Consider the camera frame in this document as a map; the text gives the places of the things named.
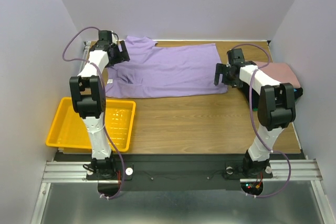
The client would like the yellow plastic tray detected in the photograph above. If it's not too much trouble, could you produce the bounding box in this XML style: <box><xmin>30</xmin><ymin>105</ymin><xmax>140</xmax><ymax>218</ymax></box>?
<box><xmin>46</xmin><ymin>97</ymin><xmax>136</xmax><ymax>153</ymax></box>

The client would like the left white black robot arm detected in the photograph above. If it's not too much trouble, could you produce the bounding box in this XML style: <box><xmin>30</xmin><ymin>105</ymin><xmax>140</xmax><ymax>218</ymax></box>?
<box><xmin>69</xmin><ymin>30</ymin><xmax>130</xmax><ymax>180</ymax></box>

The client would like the purple t shirt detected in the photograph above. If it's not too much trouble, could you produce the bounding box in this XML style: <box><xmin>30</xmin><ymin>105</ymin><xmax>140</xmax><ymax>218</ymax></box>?
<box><xmin>106</xmin><ymin>36</ymin><xmax>228</xmax><ymax>99</ymax></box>

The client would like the black folded t shirt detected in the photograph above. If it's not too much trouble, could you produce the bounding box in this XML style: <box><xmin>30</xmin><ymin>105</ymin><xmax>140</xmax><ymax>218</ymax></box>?
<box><xmin>239</xmin><ymin>83</ymin><xmax>303</xmax><ymax>111</ymax></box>

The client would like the pink folded t shirt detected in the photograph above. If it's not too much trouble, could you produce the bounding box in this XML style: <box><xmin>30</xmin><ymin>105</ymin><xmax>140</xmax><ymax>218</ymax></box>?
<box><xmin>254</xmin><ymin>61</ymin><xmax>301</xmax><ymax>89</ymax></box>

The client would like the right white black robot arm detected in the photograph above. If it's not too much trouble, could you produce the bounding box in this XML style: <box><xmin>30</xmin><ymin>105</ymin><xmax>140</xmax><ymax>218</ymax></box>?
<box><xmin>214</xmin><ymin>46</ymin><xmax>296</xmax><ymax>177</ymax></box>

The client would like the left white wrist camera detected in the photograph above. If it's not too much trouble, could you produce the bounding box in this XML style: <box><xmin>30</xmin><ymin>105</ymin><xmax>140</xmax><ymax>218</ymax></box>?
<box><xmin>112</xmin><ymin>32</ymin><xmax>119</xmax><ymax>45</ymax></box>

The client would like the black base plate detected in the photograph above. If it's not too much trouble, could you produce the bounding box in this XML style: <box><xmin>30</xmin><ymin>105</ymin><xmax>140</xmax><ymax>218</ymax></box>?
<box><xmin>54</xmin><ymin>152</ymin><xmax>305</xmax><ymax>192</ymax></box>

